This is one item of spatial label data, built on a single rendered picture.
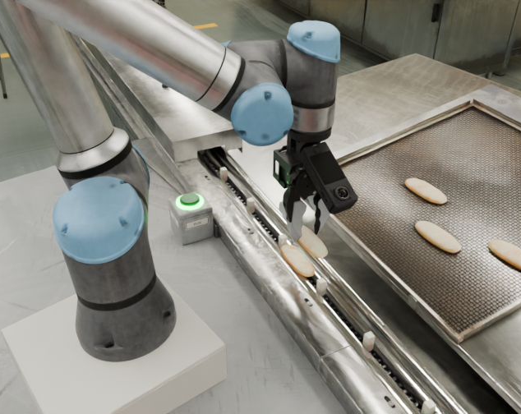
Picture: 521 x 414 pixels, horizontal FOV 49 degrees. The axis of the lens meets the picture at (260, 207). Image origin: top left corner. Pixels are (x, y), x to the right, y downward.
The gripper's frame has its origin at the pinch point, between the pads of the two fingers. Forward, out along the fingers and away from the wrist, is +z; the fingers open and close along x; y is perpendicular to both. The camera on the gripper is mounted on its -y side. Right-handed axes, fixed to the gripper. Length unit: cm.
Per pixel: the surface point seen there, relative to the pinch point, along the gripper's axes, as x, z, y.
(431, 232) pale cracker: -21.3, 1.9, -7.5
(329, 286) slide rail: -1.8, 8.7, -5.3
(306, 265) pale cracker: -0.4, 7.8, 0.4
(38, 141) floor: 25, 93, 243
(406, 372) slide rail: -1.8, 8.8, -26.3
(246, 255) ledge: 8.5, 7.5, 7.6
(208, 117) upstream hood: -3, 2, 53
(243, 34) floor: -159, 92, 360
